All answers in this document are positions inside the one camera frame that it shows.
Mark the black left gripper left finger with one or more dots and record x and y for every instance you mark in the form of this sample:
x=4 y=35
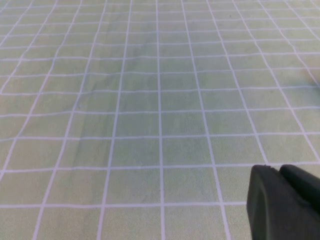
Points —
x=267 y=212

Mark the green checked tablecloth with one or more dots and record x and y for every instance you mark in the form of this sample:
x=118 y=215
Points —
x=140 y=105

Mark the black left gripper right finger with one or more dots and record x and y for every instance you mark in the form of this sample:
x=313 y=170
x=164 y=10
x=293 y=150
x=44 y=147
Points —
x=302 y=182

